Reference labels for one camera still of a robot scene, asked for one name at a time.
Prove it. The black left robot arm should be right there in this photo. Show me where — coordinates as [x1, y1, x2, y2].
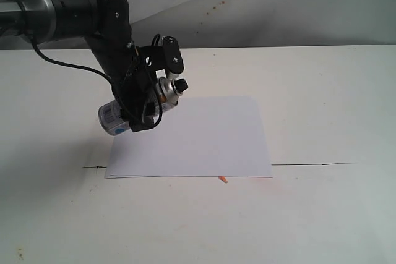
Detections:
[1, 0, 168, 135]

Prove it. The white paper sheet stack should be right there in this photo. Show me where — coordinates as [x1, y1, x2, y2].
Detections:
[105, 96, 273, 178]

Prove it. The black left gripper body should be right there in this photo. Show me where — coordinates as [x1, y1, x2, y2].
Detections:
[110, 44, 164, 132]

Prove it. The white spray paint can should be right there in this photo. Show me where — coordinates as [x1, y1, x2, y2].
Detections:
[98, 77, 188, 136]

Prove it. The white backdrop sheet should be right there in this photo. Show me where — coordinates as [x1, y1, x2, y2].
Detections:
[0, 0, 396, 50]

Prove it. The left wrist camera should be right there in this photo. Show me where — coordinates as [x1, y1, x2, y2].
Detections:
[162, 36, 184, 79]

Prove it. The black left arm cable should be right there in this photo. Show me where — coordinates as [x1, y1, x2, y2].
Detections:
[29, 0, 165, 130]

